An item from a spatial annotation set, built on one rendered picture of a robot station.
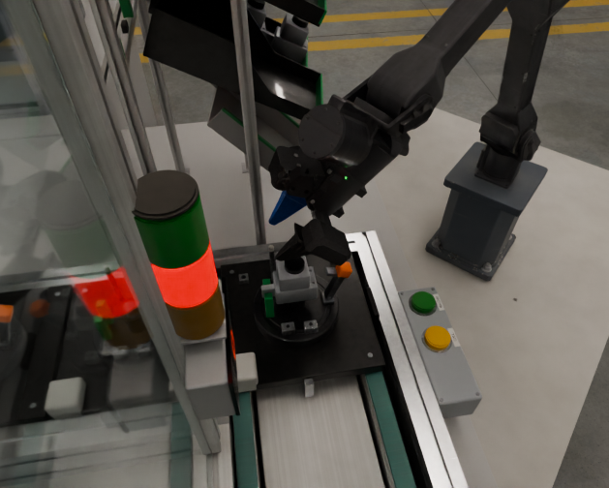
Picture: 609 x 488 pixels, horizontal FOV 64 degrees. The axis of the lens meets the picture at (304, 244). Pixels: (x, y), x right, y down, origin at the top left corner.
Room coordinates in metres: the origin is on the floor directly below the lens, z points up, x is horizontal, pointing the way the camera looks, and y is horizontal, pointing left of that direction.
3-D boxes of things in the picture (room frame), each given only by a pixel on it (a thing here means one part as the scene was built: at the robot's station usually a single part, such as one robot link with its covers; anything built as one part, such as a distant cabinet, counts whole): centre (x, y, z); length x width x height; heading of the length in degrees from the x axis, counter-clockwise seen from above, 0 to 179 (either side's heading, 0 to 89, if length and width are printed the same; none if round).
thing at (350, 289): (0.46, 0.01, 0.96); 0.24 x 0.24 x 0.02; 9
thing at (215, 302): (0.25, 0.10, 1.28); 0.05 x 0.05 x 0.05
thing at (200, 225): (0.25, 0.10, 1.38); 0.05 x 0.05 x 0.05
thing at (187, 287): (0.25, 0.10, 1.33); 0.05 x 0.05 x 0.05
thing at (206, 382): (0.25, 0.10, 1.29); 0.12 x 0.05 x 0.25; 9
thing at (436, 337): (0.41, -0.21, 0.96); 0.04 x 0.04 x 0.02
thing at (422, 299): (0.48, -0.20, 0.96); 0.04 x 0.04 x 0.02
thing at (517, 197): (0.71, -0.36, 0.96); 0.15 x 0.15 x 0.20; 53
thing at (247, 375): (0.35, 0.09, 0.97); 0.05 x 0.05 x 0.04; 9
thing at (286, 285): (0.46, 0.02, 1.06); 0.08 x 0.04 x 0.07; 100
